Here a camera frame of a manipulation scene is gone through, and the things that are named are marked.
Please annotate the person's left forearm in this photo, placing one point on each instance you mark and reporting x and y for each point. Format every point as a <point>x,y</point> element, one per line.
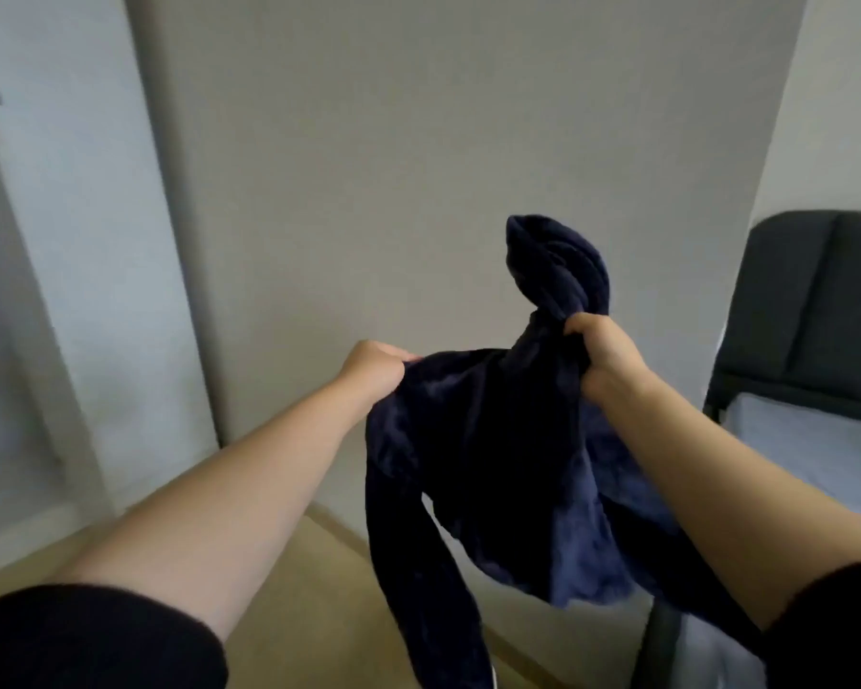
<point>215,509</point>

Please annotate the red and navy sports jacket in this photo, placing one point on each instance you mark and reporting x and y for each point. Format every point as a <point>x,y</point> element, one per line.
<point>517,452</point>

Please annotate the grey quilted bed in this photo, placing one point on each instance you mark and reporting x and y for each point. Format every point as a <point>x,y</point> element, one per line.
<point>818,452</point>

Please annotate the person's right forearm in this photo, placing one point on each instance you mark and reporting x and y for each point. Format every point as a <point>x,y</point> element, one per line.
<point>746,481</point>

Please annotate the white wardrobe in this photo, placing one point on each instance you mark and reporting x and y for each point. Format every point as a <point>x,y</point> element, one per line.
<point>101,280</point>

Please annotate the person's right hand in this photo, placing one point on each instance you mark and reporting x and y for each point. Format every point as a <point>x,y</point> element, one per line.
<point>606,359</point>

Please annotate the dark grey upholstered headboard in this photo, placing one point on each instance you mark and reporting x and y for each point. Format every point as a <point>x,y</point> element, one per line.
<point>818,301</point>

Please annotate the person's left hand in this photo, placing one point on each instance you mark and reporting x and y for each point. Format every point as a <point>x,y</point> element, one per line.
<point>373,370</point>

